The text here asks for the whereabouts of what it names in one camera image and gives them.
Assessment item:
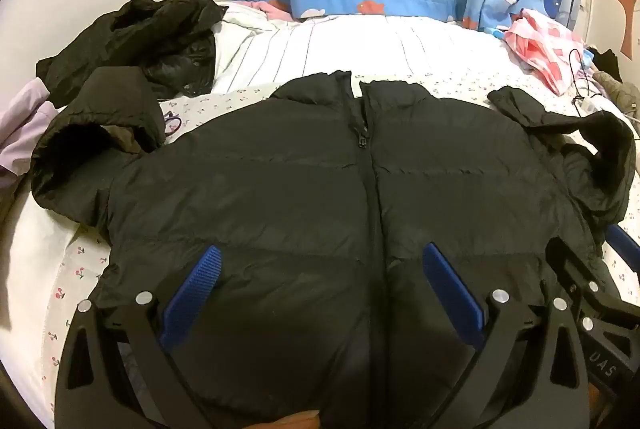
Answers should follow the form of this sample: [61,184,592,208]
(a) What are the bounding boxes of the plain pink cloth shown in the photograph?
[230,0,296,22]

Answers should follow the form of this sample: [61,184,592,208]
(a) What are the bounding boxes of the crumpled black coat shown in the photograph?
[36,0,228,110]

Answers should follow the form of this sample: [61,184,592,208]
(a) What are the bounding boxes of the purple two-tone jacket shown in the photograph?
[0,76,56,210]

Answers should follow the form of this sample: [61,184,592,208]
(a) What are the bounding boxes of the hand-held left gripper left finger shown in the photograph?
[52,245,223,429]

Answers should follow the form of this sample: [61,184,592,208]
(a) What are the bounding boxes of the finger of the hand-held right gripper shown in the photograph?
[606,224,640,262]
[544,236,603,299]

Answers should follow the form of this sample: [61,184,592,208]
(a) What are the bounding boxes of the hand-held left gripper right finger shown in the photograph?
[422,241,591,429]

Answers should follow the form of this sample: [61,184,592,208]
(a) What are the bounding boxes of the pink checked cloth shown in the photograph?
[502,8,586,97]

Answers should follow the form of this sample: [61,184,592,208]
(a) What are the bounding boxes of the purple eyeglasses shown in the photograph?
[162,111,184,136]

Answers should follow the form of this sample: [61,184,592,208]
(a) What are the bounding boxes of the khaki cloth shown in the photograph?
[592,69,640,114]

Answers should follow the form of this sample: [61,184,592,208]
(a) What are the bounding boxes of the black puffer jacket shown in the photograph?
[31,66,636,429]

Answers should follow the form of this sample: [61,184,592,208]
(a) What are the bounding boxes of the white power strip with cables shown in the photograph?
[570,49,603,114]

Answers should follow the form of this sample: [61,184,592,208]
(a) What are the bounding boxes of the white striped quilt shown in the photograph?
[212,1,511,94]

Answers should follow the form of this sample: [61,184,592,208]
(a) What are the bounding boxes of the dark cloth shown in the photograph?
[590,48,622,80]

